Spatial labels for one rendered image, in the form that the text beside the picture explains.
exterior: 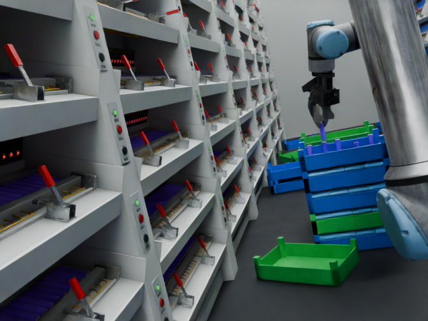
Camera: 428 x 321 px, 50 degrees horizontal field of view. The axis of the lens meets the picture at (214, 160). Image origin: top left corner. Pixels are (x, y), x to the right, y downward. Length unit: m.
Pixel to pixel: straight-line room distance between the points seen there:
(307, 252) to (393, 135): 0.90
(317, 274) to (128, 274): 0.74
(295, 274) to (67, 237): 0.97
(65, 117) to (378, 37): 0.58
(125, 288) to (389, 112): 0.60
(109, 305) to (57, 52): 0.48
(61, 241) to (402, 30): 0.69
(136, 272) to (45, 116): 0.37
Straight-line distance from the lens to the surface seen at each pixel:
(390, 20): 0.93
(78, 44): 0.91
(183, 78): 1.56
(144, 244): 0.97
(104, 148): 0.90
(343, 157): 1.66
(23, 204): 0.76
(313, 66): 1.63
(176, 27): 1.57
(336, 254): 1.70
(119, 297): 0.90
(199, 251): 1.55
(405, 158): 0.93
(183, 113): 1.57
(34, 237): 0.69
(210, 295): 1.52
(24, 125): 0.70
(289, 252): 1.78
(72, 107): 0.81
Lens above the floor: 0.66
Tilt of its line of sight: 8 degrees down
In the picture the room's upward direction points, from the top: 12 degrees counter-clockwise
